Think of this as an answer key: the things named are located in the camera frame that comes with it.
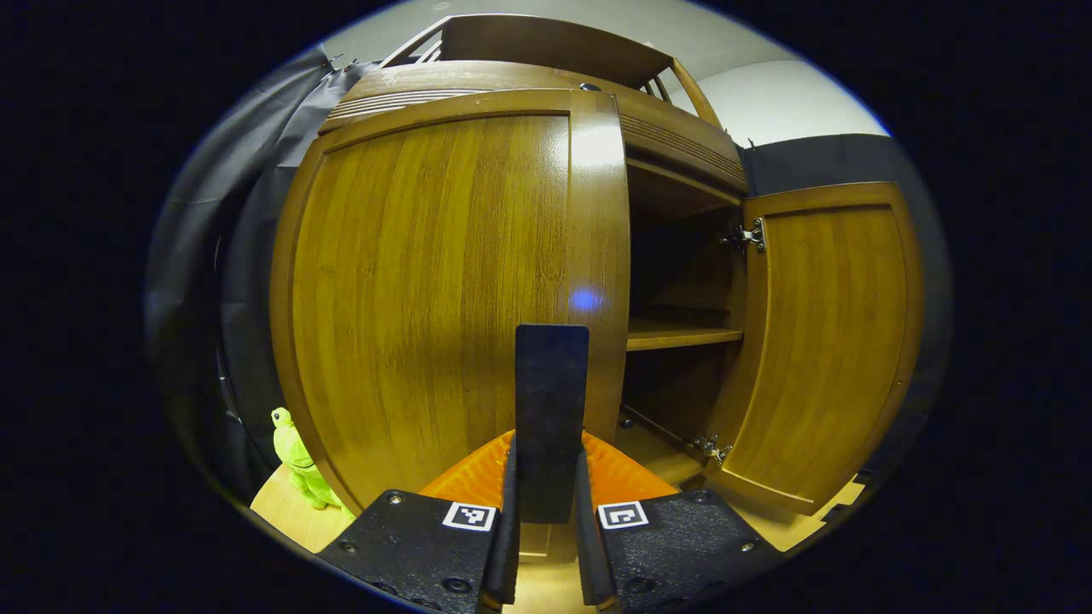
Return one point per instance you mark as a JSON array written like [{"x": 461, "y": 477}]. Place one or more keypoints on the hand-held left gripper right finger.
[{"x": 674, "y": 546}]

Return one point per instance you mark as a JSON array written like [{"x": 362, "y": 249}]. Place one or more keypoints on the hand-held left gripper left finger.
[{"x": 426, "y": 546}]

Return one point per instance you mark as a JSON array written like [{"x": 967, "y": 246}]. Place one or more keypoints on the wooden shoe cabinet door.
[
  {"x": 426, "y": 281},
  {"x": 827, "y": 341}
]

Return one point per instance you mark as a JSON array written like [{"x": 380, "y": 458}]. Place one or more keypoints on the wooden double-door shoe cabinet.
[{"x": 674, "y": 256}]

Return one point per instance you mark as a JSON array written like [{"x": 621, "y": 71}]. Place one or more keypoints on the metal door hinge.
[
  {"x": 711, "y": 446},
  {"x": 748, "y": 235}
]

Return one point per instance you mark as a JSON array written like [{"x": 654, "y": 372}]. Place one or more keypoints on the green plush toy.
[{"x": 299, "y": 460}]

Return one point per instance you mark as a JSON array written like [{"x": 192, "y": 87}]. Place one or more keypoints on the wooden inner shelf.
[{"x": 674, "y": 335}]

